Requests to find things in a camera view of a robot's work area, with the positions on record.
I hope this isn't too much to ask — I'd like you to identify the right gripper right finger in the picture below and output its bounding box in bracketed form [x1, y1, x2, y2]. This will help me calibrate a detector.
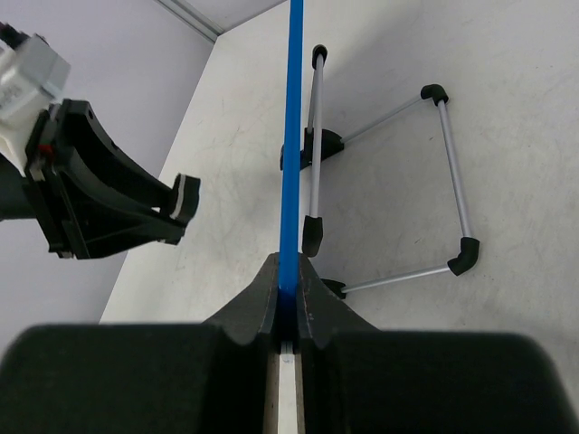
[296, 257, 578, 433]

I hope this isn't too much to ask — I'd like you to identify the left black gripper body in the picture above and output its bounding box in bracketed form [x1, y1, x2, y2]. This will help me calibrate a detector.
[24, 99, 90, 259]

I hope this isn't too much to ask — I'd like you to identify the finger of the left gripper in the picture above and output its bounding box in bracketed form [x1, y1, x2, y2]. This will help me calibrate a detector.
[58, 171, 186, 260]
[67, 99, 174, 212]

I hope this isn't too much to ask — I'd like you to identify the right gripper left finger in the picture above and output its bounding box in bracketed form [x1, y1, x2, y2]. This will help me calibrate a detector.
[1, 254, 279, 433]

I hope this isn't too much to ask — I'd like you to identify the black whiteboard eraser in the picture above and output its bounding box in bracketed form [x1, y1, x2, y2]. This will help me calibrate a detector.
[169, 174, 201, 227]

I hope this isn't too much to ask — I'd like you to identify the blue framed whiteboard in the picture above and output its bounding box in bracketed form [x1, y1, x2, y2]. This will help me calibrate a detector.
[276, 0, 305, 434]

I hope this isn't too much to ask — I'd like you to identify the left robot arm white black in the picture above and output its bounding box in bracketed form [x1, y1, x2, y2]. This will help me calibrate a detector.
[1, 99, 201, 259]

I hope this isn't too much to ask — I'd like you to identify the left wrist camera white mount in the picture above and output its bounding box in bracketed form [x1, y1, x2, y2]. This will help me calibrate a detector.
[1, 24, 71, 175]

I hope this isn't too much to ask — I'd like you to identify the left aluminium frame post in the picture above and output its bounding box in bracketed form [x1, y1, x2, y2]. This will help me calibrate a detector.
[156, 0, 225, 43]

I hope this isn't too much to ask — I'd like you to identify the whiteboard metal wire stand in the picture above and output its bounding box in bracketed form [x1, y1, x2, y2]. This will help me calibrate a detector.
[299, 44, 481, 298]

